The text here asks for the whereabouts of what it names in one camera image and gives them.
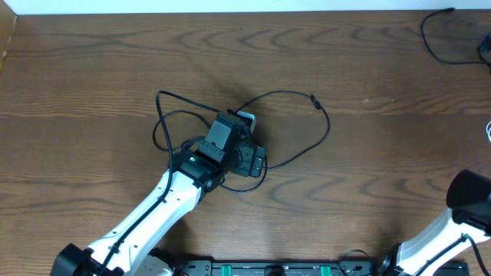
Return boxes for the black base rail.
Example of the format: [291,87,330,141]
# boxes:
[149,248,471,276]

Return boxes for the black USB cable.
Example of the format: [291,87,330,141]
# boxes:
[152,90,331,193]

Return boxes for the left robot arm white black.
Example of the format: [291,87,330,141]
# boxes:
[51,110,265,275]

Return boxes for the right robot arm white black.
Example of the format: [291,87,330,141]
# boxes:
[378,169,490,276]

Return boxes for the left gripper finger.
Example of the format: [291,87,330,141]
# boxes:
[251,146,266,178]
[236,147,254,177]

